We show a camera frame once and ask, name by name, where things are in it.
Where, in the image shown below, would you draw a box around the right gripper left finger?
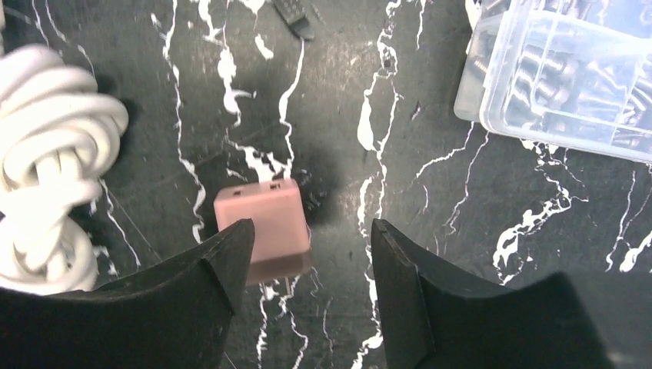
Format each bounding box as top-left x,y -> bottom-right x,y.
1,219 -> 254,368

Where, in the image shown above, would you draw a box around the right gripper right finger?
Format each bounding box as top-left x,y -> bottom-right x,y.
371,219 -> 612,368

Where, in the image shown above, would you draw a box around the small pink adapter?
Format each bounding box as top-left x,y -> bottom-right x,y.
214,178 -> 313,285

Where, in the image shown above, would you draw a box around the clear plastic parts box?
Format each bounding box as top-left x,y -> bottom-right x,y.
454,1 -> 651,163

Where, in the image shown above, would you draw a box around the black pliers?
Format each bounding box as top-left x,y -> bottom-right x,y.
272,0 -> 315,41

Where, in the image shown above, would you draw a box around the white plug with cord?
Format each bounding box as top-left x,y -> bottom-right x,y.
1,44 -> 129,295

